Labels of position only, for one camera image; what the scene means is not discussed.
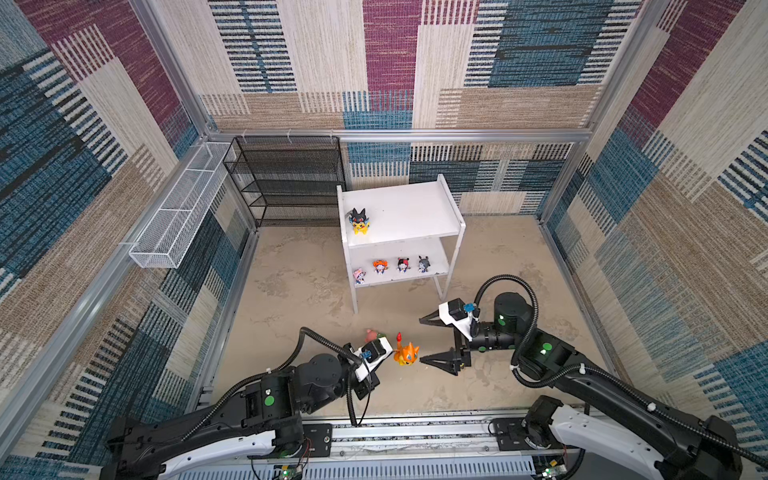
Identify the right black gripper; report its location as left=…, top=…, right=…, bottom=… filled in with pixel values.
left=418, top=307, right=518, bottom=377

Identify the orange yellow Pokemon figure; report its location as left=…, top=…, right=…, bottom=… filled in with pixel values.
left=394, top=332, right=420, bottom=366

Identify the grey hood Doraemon figure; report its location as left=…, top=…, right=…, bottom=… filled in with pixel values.
left=418, top=256, right=431, bottom=273

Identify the red hat Doraemon figure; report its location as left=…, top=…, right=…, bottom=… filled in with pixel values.
left=397, top=258, right=410, bottom=273

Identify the orange crab hood Doraemon figure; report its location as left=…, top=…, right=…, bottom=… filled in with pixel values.
left=373, top=260, right=388, bottom=275

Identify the pink hood Doraemon figure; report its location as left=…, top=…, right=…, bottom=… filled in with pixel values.
left=353, top=268, right=366, bottom=285

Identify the black blue Luxray figure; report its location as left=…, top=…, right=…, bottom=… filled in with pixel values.
left=347, top=208, right=370, bottom=235

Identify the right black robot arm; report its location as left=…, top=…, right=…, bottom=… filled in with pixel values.
left=419, top=274, right=765, bottom=479

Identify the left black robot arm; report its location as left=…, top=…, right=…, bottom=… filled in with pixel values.
left=100, top=327, right=393, bottom=479

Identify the white two-tier shelf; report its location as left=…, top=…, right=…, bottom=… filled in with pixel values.
left=337, top=174, right=466, bottom=313

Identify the pink green cactus figure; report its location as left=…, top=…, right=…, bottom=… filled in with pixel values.
left=365, top=329, right=385, bottom=342

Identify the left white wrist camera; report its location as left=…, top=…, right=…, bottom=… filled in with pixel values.
left=353, top=337, right=393, bottom=382

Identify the aluminium mounting rail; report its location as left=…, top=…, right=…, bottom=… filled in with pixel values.
left=149, top=409, right=685, bottom=480

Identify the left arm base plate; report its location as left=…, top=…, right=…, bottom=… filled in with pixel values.
left=265, top=423, right=333, bottom=459

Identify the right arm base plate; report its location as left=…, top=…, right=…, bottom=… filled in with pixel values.
left=487, top=417, right=580, bottom=453

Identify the black wire mesh rack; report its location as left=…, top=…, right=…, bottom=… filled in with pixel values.
left=223, top=136, right=346, bottom=227

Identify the white wire mesh basket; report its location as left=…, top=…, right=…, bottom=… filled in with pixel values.
left=129, top=142, right=230, bottom=269

